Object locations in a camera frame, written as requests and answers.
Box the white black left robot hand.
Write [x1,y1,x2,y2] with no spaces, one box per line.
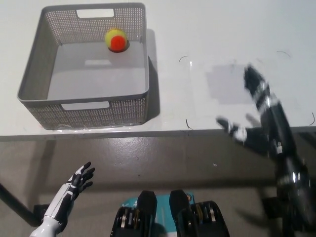
[41,161,96,224]

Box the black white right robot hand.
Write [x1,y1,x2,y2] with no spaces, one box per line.
[216,64,300,160]

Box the yellow and orange tennis ball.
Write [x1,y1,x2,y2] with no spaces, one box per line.
[104,27,128,53]

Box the grey perforated plastic basket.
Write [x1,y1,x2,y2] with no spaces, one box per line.
[16,2,151,129]

